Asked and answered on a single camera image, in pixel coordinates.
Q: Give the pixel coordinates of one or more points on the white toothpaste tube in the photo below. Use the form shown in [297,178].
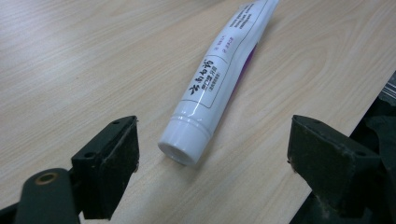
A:
[202,102]

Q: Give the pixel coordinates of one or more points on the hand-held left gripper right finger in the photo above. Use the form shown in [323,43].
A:
[330,161]

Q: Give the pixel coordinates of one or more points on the dark cloth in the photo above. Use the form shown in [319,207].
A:
[387,140]

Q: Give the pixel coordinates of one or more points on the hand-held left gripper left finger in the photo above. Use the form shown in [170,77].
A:
[106,165]

